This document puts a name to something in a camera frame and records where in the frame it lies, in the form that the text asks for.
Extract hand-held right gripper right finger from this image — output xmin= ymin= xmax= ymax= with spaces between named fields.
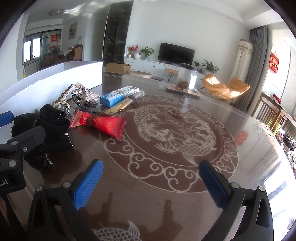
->
xmin=198 ymin=160 xmax=274 ymax=241

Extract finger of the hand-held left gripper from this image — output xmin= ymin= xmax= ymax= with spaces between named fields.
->
xmin=0 ymin=111 xmax=14 ymax=127
xmin=6 ymin=126 xmax=47 ymax=160

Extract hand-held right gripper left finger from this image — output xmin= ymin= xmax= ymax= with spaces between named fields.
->
xmin=27 ymin=159 xmax=104 ymax=241

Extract silver rhinestone hair clip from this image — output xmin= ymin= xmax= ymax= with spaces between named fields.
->
xmin=52 ymin=83 xmax=80 ymax=116

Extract red squeeze tube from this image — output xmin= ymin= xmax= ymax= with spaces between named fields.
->
xmin=70 ymin=110 xmax=126 ymax=140

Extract white storage box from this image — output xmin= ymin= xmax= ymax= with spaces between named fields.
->
xmin=0 ymin=61 xmax=103 ymax=114

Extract dark patterned desktop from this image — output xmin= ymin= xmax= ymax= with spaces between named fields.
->
xmin=0 ymin=72 xmax=296 ymax=241

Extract dark sunglasses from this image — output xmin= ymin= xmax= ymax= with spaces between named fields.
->
xmin=72 ymin=95 xmax=99 ymax=112

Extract clear eyeglasses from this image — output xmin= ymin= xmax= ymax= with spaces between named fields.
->
xmin=253 ymin=119 xmax=277 ymax=145

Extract rhinestone bow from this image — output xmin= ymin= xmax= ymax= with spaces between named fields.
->
xmin=71 ymin=82 xmax=100 ymax=102

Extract gold tube with clear cap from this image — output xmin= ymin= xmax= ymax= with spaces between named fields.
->
xmin=109 ymin=90 xmax=146 ymax=114

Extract blue and white carton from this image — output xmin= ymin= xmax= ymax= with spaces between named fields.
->
xmin=100 ymin=85 xmax=140 ymax=107

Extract slatted wooden chair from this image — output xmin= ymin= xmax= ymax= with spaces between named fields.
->
xmin=256 ymin=93 xmax=283 ymax=121

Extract orange lounge chair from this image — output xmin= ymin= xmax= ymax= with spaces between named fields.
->
xmin=202 ymin=74 xmax=251 ymax=100

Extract wooden dining chair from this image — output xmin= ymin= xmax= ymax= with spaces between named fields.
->
xmin=73 ymin=45 xmax=84 ymax=62

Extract wooden tray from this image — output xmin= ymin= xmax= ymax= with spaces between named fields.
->
xmin=165 ymin=84 xmax=201 ymax=94

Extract clear cylindrical jar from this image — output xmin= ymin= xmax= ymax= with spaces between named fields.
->
xmin=175 ymin=63 xmax=199 ymax=92

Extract cardboard box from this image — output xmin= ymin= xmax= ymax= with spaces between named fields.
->
xmin=106 ymin=62 xmax=131 ymax=75

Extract large leafy potted plant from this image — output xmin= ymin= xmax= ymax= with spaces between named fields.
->
xmin=202 ymin=60 xmax=219 ymax=75

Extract orange stool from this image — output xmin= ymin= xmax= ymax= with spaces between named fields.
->
xmin=166 ymin=68 xmax=179 ymax=82

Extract round beige floor mat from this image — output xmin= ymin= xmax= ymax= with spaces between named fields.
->
xmin=129 ymin=71 xmax=152 ymax=79

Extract grey curtain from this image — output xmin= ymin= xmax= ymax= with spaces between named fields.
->
xmin=236 ymin=25 xmax=269 ymax=114

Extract covered standing air conditioner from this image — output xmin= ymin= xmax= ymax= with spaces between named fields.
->
xmin=231 ymin=39 xmax=254 ymax=81

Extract white television cabinet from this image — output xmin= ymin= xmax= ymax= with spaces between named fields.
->
xmin=124 ymin=58 xmax=206 ymax=80

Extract black television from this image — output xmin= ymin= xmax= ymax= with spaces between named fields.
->
xmin=159 ymin=42 xmax=195 ymax=65

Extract dark display cabinet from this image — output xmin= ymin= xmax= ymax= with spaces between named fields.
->
xmin=102 ymin=3 xmax=134 ymax=66

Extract red flower bouquet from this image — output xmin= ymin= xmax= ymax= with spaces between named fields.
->
xmin=127 ymin=44 xmax=140 ymax=58

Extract green potted plant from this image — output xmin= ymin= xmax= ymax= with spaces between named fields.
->
xmin=139 ymin=46 xmax=155 ymax=60

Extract framed wall painting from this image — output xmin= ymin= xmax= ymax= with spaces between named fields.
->
xmin=68 ymin=22 xmax=78 ymax=40

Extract red wall hanging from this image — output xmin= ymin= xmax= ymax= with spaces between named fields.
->
xmin=269 ymin=52 xmax=279 ymax=74

